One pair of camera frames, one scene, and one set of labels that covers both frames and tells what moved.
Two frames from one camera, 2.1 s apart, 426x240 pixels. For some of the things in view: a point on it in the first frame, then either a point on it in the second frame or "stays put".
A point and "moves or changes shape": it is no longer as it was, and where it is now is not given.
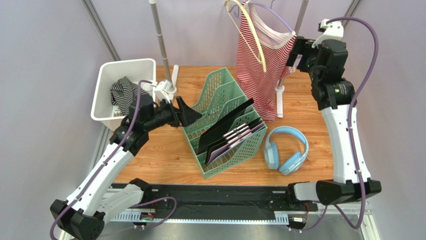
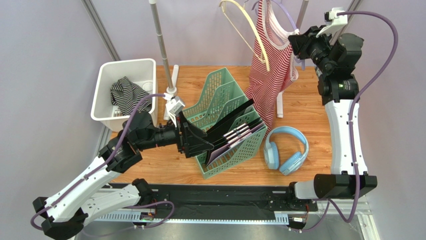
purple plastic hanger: x=269 y=8 -> x=301 y=61
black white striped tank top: x=122 y=91 stays put
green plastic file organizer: x=229 y=129 stays put
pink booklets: x=234 y=136 stays put
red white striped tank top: x=277 y=38 moves or changes shape
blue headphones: x=293 y=164 stays put
